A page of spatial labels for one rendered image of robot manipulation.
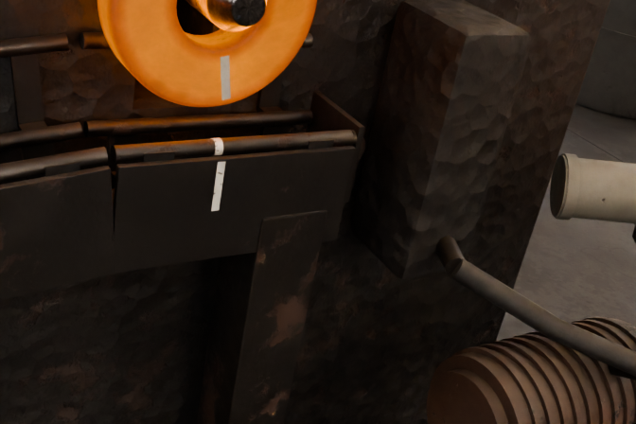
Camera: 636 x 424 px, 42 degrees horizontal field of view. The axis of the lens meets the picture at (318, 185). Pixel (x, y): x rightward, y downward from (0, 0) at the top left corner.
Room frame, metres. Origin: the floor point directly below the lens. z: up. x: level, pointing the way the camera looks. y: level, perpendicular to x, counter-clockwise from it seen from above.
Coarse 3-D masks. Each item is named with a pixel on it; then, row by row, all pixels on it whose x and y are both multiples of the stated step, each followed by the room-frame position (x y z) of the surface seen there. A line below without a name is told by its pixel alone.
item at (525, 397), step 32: (608, 320) 0.71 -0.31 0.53; (480, 352) 0.62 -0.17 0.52; (512, 352) 0.62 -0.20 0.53; (544, 352) 0.62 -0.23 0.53; (576, 352) 0.64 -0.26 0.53; (448, 384) 0.60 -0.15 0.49; (480, 384) 0.58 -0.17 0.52; (512, 384) 0.58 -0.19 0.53; (544, 384) 0.59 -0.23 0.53; (576, 384) 0.61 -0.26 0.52; (608, 384) 0.62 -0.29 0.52; (448, 416) 0.60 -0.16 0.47; (480, 416) 0.57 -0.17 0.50; (512, 416) 0.56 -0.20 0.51; (544, 416) 0.57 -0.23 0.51; (576, 416) 0.58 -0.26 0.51; (608, 416) 0.60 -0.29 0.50
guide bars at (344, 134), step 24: (144, 144) 0.51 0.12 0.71; (168, 144) 0.52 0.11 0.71; (192, 144) 0.53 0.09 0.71; (240, 144) 0.55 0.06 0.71; (264, 144) 0.56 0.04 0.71; (288, 144) 0.57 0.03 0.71; (312, 144) 0.58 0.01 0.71; (336, 144) 0.60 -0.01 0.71; (0, 168) 0.46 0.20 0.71; (24, 168) 0.46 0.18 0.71; (48, 168) 0.47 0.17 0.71; (72, 168) 0.48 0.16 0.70
